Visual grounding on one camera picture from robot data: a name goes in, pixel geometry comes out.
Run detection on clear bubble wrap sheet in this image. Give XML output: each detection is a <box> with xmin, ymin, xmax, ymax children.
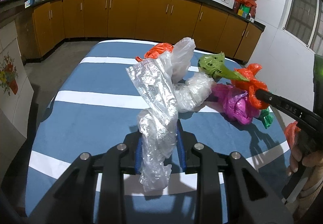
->
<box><xmin>126</xmin><ymin>58</ymin><xmax>178</xmax><ymax>192</ymax></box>

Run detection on small green bag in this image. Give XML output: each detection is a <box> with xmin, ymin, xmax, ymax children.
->
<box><xmin>257</xmin><ymin>107</ymin><xmax>274</xmax><ymax>129</ymax></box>

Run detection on clear white plastic bag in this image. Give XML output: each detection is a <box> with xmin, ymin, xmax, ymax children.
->
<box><xmin>158</xmin><ymin>37</ymin><xmax>215</xmax><ymax>113</ymax></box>

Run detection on magenta plastic bag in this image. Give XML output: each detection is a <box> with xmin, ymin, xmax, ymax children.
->
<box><xmin>211</xmin><ymin>83</ymin><xmax>261</xmax><ymax>125</ymax></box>

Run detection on red bag top cluster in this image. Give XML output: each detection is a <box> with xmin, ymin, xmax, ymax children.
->
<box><xmin>231</xmin><ymin>63</ymin><xmax>269</xmax><ymax>110</ymax></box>

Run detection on green paw print bag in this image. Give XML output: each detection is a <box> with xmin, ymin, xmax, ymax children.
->
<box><xmin>198</xmin><ymin>52</ymin><xmax>249</xmax><ymax>82</ymax></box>

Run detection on small red bag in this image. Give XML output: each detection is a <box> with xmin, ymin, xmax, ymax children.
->
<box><xmin>135</xmin><ymin>43</ymin><xmax>174</xmax><ymax>62</ymax></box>

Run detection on red lined trash basket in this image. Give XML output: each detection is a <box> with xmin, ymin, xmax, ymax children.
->
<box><xmin>284</xmin><ymin>121</ymin><xmax>301</xmax><ymax>150</ymax></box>

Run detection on orange lower kitchen cabinets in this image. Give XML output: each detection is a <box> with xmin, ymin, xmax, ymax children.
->
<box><xmin>15</xmin><ymin>0</ymin><xmax>265</xmax><ymax>62</ymax></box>

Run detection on person's right hand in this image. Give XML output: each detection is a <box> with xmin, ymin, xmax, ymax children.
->
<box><xmin>287</xmin><ymin>145</ymin><xmax>322</xmax><ymax>179</ymax></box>

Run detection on blue white striped tablecloth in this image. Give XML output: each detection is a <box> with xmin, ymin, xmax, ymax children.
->
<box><xmin>25</xmin><ymin>40</ymin><xmax>290</xmax><ymax>223</ymax></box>

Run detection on barred window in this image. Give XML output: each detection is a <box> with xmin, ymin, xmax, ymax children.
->
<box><xmin>283</xmin><ymin>0</ymin><xmax>322</xmax><ymax>55</ymax></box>

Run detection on red bag with boxes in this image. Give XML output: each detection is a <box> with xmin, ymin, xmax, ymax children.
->
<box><xmin>233</xmin><ymin>0</ymin><xmax>257</xmax><ymax>19</ymax></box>

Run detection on white flower painted cabinet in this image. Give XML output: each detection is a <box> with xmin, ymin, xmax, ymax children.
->
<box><xmin>1</xmin><ymin>21</ymin><xmax>34</xmax><ymax>137</ymax></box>

